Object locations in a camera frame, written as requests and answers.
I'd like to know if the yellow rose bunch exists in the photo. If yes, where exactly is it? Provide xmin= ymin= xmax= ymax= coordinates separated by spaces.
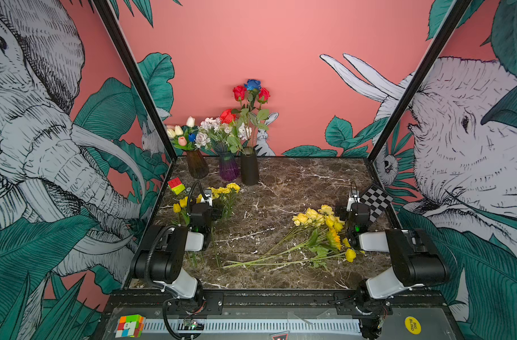
xmin=264 ymin=205 xmax=343 ymax=255

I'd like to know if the yellow carnation stem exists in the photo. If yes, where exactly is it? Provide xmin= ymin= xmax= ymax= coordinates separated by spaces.
xmin=224 ymin=183 xmax=241 ymax=215

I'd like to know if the yellow sunflower stem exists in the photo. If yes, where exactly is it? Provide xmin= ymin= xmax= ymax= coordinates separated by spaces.
xmin=305 ymin=228 xmax=342 ymax=257

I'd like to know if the yellow poppy spray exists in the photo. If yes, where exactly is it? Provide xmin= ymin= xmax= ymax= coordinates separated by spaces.
xmin=223 ymin=246 xmax=358 ymax=269
xmin=224 ymin=229 xmax=352 ymax=266

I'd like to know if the purple glass vase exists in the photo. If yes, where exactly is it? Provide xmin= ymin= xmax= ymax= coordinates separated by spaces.
xmin=219 ymin=152 xmax=240 ymax=182

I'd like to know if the brown ribbed glass vase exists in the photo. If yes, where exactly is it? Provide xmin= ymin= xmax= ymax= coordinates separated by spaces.
xmin=185 ymin=150 xmax=209 ymax=179

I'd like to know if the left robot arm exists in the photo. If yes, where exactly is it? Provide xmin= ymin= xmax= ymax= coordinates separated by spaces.
xmin=129 ymin=202 xmax=219 ymax=304

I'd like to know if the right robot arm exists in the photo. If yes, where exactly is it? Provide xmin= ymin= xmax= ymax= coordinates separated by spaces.
xmin=334 ymin=202 xmax=451 ymax=313

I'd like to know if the checkerboard calibration plate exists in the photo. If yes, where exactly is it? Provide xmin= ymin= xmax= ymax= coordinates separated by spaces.
xmin=360 ymin=184 xmax=394 ymax=223

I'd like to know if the red yellow cube block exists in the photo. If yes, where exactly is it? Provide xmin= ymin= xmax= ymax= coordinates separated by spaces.
xmin=168 ymin=177 xmax=186 ymax=195

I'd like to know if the white purple hydrangea bunch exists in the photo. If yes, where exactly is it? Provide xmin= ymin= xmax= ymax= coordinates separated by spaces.
xmin=195 ymin=118 xmax=252 ymax=154

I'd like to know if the cream tulip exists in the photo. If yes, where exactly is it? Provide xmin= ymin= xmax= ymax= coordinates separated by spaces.
xmin=175 ymin=126 xmax=184 ymax=136

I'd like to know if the white tulip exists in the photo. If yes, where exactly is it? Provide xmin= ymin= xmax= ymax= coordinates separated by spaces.
xmin=186 ymin=116 xmax=195 ymax=128

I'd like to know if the red blue rose bunch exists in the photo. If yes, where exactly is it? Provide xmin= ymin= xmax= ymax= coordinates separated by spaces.
xmin=220 ymin=79 xmax=271 ymax=155

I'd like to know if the yellow round sticker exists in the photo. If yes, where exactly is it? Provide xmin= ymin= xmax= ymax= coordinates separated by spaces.
xmin=404 ymin=316 xmax=422 ymax=335

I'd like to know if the rubiks cube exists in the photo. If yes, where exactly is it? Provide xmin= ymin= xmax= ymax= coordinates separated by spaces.
xmin=115 ymin=314 xmax=146 ymax=338

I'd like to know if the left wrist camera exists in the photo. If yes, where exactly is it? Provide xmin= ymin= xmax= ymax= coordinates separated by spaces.
xmin=202 ymin=188 xmax=213 ymax=207

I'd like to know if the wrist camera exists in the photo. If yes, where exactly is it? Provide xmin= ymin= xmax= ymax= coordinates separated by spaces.
xmin=346 ymin=190 xmax=360 ymax=212
xmin=202 ymin=188 xmax=213 ymax=207

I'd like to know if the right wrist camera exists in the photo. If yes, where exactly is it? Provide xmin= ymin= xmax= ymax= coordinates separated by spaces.
xmin=346 ymin=190 xmax=360 ymax=212

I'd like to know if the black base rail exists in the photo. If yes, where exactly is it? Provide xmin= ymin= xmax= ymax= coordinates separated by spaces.
xmin=104 ymin=289 xmax=444 ymax=317

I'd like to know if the black right frame post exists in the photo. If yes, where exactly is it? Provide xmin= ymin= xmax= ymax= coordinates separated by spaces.
xmin=368 ymin=0 xmax=472 ymax=162

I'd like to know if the black frame post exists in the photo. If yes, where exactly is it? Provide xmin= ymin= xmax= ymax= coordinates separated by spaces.
xmin=368 ymin=0 xmax=472 ymax=162
xmin=93 ymin=0 xmax=178 ymax=163

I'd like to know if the white ribbed cable duct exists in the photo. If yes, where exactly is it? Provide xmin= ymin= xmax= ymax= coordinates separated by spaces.
xmin=143 ymin=318 xmax=363 ymax=335

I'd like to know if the black left frame post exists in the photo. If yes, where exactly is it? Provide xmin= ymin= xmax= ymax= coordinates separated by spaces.
xmin=93 ymin=0 xmax=178 ymax=163

